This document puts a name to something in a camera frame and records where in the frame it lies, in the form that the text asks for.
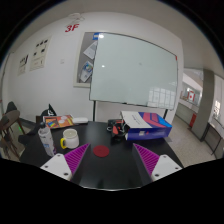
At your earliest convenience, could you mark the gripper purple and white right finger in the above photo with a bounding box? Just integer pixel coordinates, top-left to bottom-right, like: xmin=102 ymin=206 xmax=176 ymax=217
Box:
xmin=132 ymin=144 xmax=181 ymax=181

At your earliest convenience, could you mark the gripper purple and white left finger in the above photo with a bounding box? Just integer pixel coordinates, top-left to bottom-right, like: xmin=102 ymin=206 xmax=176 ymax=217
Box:
xmin=41 ymin=143 xmax=90 ymax=181

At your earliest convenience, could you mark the clear plastic water bottle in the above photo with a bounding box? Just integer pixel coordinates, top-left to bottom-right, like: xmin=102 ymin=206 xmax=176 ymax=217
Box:
xmin=38 ymin=122 xmax=56 ymax=157

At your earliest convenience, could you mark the round red coaster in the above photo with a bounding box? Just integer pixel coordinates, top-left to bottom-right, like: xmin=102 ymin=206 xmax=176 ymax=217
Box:
xmin=93 ymin=145 xmax=109 ymax=158

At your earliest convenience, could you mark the colourful orange book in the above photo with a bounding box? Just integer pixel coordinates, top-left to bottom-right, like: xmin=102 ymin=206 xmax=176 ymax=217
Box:
xmin=43 ymin=115 xmax=73 ymax=129

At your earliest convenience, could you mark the blue and white cardboard box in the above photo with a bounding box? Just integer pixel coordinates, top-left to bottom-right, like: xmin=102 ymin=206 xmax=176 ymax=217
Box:
xmin=121 ymin=111 xmax=172 ymax=140

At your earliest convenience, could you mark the small white flat box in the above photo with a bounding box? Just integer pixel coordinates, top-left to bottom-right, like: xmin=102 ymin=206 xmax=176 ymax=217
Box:
xmin=72 ymin=117 xmax=88 ymax=124

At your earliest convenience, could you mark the black bag behind table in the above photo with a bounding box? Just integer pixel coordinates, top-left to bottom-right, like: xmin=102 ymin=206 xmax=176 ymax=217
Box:
xmin=41 ymin=105 xmax=56 ymax=116

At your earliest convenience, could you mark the black and red device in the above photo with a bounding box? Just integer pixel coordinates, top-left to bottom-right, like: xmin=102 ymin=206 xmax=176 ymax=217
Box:
xmin=107 ymin=119 xmax=129 ymax=139

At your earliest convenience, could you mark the brown wooden chair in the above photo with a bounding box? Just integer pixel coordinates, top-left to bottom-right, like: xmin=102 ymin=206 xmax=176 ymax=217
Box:
xmin=0 ymin=110 xmax=21 ymax=157

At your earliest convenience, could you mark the grey notice board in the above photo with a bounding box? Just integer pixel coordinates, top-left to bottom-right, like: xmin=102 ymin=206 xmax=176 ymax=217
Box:
xmin=73 ymin=32 xmax=98 ymax=87

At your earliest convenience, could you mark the white whiteboard on stand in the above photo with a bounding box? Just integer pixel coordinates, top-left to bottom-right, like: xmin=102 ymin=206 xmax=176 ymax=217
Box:
xmin=88 ymin=32 xmax=179 ymax=111

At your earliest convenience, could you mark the white mug yellow handle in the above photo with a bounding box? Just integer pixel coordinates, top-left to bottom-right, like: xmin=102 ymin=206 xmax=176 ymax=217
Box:
xmin=60 ymin=129 xmax=79 ymax=149

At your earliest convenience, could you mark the small white wall poster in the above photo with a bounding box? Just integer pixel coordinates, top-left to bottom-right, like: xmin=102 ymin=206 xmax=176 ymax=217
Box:
xmin=18 ymin=54 xmax=29 ymax=75

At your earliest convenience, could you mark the large white wall poster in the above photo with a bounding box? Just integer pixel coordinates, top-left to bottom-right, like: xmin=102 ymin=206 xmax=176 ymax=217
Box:
xmin=30 ymin=37 xmax=51 ymax=70

